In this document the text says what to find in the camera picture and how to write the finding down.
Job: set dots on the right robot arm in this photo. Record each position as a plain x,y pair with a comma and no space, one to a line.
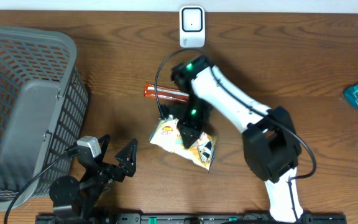
271,149

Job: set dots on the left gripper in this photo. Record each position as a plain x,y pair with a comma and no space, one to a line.
125,169

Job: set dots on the grey plastic shopping basket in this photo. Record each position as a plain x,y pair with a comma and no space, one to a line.
43,104

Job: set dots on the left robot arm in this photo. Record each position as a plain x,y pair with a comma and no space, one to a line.
74,200

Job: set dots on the white barcode scanner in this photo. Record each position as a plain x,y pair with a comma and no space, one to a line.
192,27

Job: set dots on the red snack bar wrapper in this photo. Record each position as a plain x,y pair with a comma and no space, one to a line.
165,93

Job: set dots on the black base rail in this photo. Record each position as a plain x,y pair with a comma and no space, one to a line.
136,218

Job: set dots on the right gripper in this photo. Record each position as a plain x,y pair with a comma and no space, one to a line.
194,130

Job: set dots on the yellow snack bag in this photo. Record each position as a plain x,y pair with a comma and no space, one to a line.
167,136

